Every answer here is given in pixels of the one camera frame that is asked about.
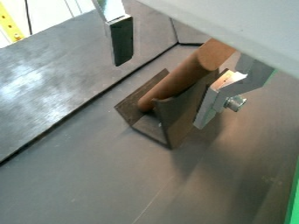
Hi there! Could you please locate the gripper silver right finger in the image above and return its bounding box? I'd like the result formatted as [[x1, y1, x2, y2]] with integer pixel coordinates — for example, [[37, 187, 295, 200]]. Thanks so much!
[[193, 54, 275, 130]]

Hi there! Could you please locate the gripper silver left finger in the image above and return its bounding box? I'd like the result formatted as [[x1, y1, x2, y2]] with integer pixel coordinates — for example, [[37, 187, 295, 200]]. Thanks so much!
[[91, 0, 133, 67]]

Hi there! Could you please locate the green shape-sorter fixture block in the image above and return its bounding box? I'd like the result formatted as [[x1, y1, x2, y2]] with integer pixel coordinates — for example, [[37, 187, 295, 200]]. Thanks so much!
[[284, 157, 299, 224]]

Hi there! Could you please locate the black curved holder stand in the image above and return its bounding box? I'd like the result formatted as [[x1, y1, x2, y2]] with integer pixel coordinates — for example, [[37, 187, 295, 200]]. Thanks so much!
[[115, 69, 219, 149]]

